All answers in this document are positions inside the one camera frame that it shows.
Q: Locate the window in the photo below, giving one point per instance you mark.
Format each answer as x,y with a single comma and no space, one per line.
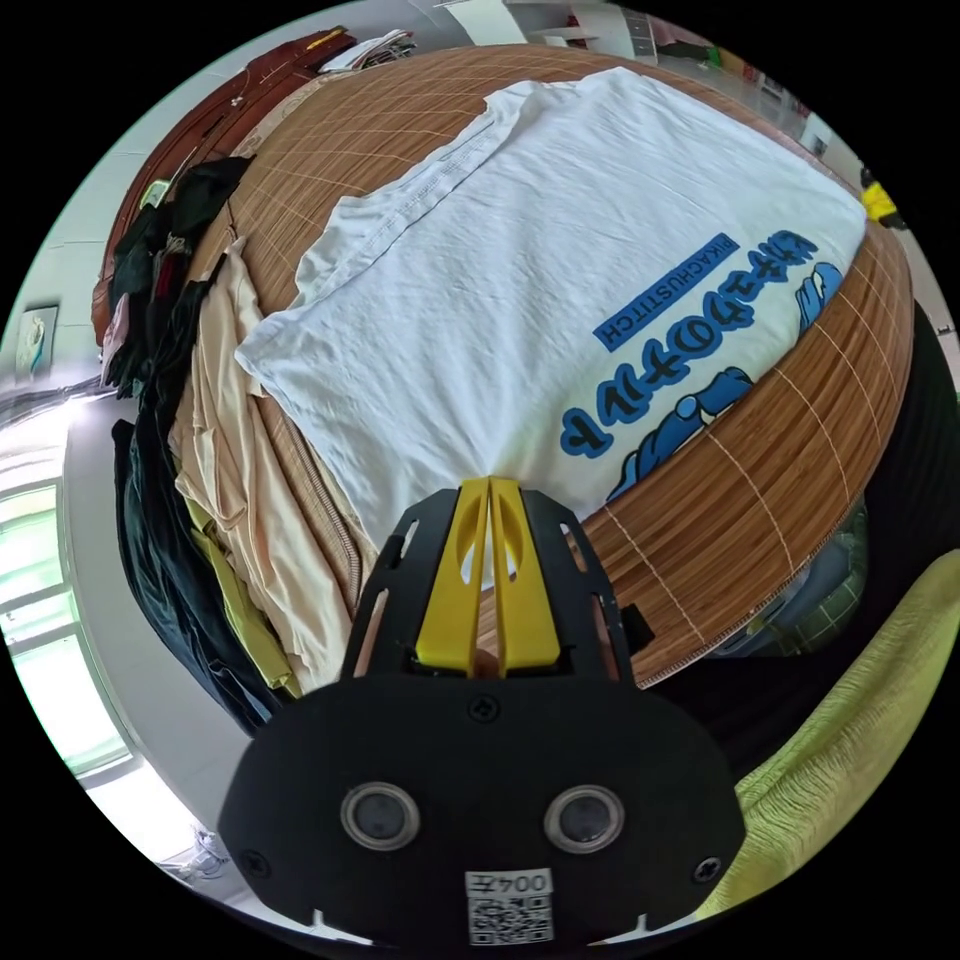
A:
52,600

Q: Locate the person's body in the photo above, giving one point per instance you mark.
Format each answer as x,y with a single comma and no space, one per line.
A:
862,750

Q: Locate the white shelf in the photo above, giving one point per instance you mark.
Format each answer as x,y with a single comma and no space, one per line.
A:
675,37

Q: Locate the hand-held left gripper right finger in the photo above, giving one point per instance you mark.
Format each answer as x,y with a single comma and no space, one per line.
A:
525,607

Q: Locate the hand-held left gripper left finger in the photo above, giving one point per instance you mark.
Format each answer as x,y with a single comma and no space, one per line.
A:
450,600

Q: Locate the white t-shirt with blue print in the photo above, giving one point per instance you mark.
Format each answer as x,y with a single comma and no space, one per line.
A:
525,262

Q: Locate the pile of clothes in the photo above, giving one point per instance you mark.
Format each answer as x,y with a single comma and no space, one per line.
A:
247,465

